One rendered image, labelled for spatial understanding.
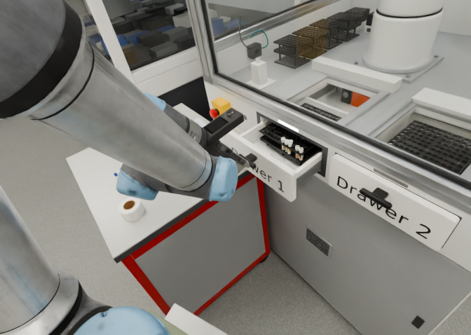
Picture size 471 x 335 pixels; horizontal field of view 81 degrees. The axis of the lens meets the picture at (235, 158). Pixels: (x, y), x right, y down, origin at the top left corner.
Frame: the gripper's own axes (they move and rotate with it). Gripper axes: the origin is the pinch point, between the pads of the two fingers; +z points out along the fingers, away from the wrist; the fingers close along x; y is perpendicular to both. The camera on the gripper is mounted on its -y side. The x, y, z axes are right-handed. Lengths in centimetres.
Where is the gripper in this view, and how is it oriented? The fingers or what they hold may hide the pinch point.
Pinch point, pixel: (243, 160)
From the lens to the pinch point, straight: 77.3
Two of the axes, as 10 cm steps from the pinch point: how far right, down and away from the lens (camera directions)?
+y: -5.6, 8.3, 0.5
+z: 5.6, 3.3, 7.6
